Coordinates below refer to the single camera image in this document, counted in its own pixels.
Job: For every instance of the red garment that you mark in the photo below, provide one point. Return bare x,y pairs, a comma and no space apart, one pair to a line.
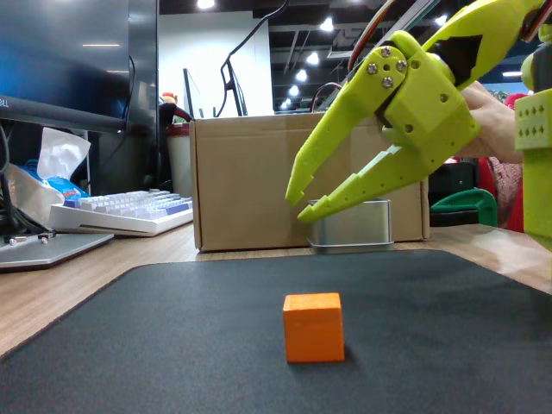
504,194

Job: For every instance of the blue plastic packet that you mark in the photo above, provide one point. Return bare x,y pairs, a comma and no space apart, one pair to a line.
67,190

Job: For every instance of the white bin with red rim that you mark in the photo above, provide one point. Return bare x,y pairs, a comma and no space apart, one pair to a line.
179,159

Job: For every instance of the yellow-green robot arm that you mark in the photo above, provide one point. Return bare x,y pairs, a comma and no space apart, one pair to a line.
487,21

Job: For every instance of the yellow-green gripper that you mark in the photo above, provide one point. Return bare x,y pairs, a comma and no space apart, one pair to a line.
424,114

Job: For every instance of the cardboard box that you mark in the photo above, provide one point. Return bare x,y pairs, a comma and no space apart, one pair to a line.
246,181

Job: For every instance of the black mat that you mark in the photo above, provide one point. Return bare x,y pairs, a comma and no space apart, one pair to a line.
172,336

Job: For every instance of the white keyboard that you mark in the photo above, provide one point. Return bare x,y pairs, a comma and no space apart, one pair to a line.
125,211

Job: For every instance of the green plastic object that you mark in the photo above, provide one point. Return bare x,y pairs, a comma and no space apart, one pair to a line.
463,207

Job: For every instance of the square metal tin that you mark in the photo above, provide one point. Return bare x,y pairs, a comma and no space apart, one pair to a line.
358,230

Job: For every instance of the white plastic tissue pack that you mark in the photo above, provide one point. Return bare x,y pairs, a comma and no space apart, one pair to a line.
56,155

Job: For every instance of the person's forearm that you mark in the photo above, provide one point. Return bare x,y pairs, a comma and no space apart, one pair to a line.
491,125

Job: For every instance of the orange object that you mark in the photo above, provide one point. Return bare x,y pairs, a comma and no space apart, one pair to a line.
314,330

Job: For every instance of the silver monitor stand base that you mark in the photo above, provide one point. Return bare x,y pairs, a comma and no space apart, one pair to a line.
47,252

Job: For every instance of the black computer monitor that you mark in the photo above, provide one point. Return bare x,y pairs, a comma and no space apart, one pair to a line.
64,56

